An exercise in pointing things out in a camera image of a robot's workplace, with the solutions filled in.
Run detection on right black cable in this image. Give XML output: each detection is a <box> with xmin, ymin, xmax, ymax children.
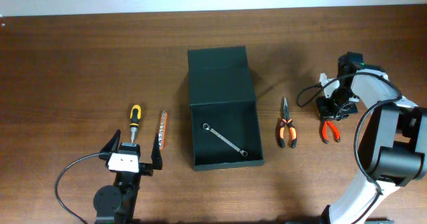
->
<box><xmin>296</xmin><ymin>71</ymin><xmax>403</xmax><ymax>224</ymax></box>

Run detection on small red cutting pliers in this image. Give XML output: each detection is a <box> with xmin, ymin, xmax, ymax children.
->
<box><xmin>320</xmin><ymin>121</ymin><xmax>341</xmax><ymax>144</ymax></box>

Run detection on black cable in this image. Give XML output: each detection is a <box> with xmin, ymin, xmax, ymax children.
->
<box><xmin>296</xmin><ymin>71</ymin><xmax>403</xmax><ymax>224</ymax></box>
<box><xmin>54</xmin><ymin>152</ymin><xmax>111</xmax><ymax>224</ymax></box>

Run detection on left black cable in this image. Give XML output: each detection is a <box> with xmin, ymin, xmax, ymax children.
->
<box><xmin>54</xmin><ymin>152</ymin><xmax>111</xmax><ymax>224</ymax></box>

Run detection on black orange needle-nose pliers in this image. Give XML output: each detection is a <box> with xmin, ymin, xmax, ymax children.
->
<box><xmin>278</xmin><ymin>97</ymin><xmax>298</xmax><ymax>149</ymax></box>

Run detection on dark green open box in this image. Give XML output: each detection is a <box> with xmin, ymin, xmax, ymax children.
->
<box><xmin>187</xmin><ymin>46</ymin><xmax>264</xmax><ymax>171</ymax></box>

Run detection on orange socket bit rail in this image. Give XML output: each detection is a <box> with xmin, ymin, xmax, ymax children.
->
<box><xmin>158</xmin><ymin>111</ymin><xmax>168</xmax><ymax>149</ymax></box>

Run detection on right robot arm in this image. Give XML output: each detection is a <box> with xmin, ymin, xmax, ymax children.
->
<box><xmin>316</xmin><ymin>52</ymin><xmax>426</xmax><ymax>223</ymax></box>

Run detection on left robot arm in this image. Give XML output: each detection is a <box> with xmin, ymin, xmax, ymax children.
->
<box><xmin>93</xmin><ymin>130</ymin><xmax>163</xmax><ymax>223</ymax></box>

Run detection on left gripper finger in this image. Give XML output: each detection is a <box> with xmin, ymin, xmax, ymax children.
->
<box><xmin>151</xmin><ymin>133</ymin><xmax>163</xmax><ymax>170</ymax></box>
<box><xmin>100</xmin><ymin>129</ymin><xmax>121</xmax><ymax>153</ymax></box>

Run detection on silver ring wrench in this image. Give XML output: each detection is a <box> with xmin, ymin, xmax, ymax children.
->
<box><xmin>202</xmin><ymin>123</ymin><xmax>248</xmax><ymax>157</ymax></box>

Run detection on yellow black screwdriver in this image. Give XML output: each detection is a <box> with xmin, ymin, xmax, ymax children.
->
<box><xmin>129</xmin><ymin>104</ymin><xmax>141</xmax><ymax>143</ymax></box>

